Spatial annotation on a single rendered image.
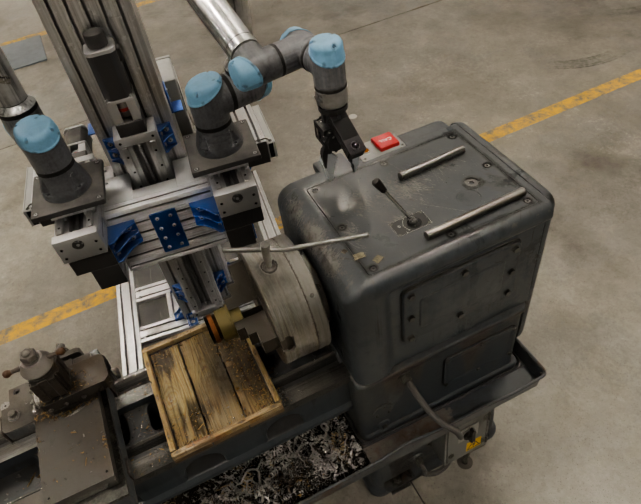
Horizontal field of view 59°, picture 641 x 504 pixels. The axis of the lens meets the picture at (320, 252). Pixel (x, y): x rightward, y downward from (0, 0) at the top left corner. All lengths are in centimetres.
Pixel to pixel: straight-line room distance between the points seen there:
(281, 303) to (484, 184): 59
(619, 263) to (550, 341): 62
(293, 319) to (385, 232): 30
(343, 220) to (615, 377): 165
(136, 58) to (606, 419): 218
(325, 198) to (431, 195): 27
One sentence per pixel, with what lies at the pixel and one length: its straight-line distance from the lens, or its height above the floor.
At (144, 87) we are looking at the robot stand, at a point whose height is 135.
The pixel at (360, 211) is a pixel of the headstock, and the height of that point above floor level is 125.
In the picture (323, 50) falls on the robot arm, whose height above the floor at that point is 164.
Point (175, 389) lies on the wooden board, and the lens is 163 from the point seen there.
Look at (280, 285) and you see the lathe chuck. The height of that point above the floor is 122.
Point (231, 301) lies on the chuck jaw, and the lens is 143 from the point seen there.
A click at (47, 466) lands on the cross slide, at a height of 97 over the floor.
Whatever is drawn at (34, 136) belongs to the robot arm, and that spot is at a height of 138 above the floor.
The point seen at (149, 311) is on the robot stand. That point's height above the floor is 21.
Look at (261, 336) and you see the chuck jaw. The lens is 137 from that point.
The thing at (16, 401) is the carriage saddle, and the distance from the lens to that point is 180.
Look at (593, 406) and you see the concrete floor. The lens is 262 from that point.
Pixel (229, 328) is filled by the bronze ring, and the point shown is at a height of 110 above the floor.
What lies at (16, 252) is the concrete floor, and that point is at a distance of 380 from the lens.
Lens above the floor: 221
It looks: 46 degrees down
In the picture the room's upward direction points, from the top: 10 degrees counter-clockwise
